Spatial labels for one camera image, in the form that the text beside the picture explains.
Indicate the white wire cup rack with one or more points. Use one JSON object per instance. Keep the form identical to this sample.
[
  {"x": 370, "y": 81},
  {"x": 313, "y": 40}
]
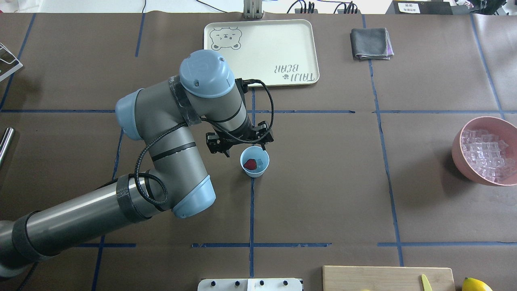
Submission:
[{"x": 9, "y": 63}]

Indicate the yellow lemon near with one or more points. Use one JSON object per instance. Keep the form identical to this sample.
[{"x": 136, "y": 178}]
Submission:
[{"x": 473, "y": 284}]

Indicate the small strawberry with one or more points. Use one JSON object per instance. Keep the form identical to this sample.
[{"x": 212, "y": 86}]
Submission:
[{"x": 250, "y": 165}]

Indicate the aluminium frame post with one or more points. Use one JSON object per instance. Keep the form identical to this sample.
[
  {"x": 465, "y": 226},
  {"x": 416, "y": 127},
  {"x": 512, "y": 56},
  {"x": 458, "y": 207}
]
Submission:
[{"x": 253, "y": 9}]

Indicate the cream bear tray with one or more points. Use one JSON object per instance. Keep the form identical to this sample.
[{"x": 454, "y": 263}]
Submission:
[{"x": 277, "y": 52}]

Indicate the steel muddler black tip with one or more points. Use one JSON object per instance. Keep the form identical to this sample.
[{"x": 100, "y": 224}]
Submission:
[{"x": 5, "y": 143}]

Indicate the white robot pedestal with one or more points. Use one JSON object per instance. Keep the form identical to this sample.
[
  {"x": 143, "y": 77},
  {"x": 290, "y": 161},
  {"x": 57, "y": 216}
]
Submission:
[{"x": 251, "y": 284}]

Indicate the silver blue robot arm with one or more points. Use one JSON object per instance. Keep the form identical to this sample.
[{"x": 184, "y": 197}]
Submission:
[{"x": 169, "y": 173}]

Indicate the folded grey cloth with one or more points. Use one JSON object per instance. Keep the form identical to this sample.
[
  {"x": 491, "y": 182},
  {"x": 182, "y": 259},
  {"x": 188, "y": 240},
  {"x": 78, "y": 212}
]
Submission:
[{"x": 371, "y": 43}]

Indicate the light blue paper cup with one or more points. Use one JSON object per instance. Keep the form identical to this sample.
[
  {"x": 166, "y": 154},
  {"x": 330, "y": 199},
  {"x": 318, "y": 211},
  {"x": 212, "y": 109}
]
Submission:
[{"x": 255, "y": 152}]

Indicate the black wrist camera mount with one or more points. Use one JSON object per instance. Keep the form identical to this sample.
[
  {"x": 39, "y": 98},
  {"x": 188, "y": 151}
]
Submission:
[{"x": 221, "y": 140}]

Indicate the clear ice cube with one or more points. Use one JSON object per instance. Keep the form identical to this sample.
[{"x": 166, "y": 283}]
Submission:
[{"x": 259, "y": 163}]

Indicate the pink bowl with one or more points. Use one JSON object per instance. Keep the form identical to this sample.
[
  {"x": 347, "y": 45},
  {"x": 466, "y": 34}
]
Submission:
[{"x": 497, "y": 126}]

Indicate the yellow plastic knife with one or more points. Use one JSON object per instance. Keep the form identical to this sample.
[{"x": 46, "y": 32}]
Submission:
[{"x": 426, "y": 286}]

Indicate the wooden cutting board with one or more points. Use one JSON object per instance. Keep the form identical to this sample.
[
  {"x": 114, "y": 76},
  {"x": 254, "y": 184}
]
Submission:
[{"x": 382, "y": 278}]

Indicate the black box device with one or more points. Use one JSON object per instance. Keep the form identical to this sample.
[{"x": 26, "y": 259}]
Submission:
[{"x": 421, "y": 7}]

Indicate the pile of clear ice cubes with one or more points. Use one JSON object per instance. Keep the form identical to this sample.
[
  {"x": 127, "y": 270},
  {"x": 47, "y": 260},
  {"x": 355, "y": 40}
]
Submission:
[{"x": 486, "y": 154}]

